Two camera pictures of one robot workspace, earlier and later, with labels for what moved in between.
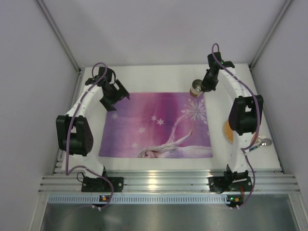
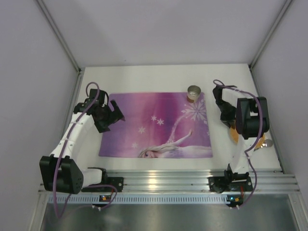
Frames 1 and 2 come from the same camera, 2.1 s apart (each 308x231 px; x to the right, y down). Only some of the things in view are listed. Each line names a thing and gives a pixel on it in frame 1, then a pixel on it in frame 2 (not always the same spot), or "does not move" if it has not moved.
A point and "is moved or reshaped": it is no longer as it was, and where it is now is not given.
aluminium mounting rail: (266, 181) does not move
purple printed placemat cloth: (157, 124) does not move
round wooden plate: (228, 132) to (234, 134)
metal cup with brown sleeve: (196, 90) is moved or reshaped
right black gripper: (207, 84) to (221, 97)
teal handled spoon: (264, 142) does not move
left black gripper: (115, 94) to (111, 115)
